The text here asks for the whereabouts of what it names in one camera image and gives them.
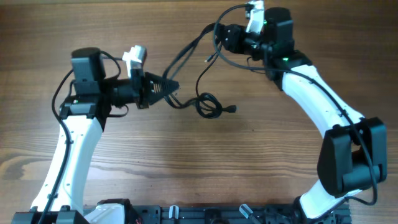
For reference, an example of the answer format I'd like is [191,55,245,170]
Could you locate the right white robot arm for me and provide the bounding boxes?
[213,1,387,223]

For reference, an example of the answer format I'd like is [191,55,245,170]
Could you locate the thin black USB cable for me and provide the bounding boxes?
[167,43,223,110]

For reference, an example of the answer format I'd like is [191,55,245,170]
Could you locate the thick black HDMI cable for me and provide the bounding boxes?
[162,23,237,119]

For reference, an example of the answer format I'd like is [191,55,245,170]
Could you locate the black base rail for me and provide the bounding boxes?
[130,203,352,224]

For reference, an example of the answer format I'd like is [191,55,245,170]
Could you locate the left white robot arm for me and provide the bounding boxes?
[12,45,179,223]

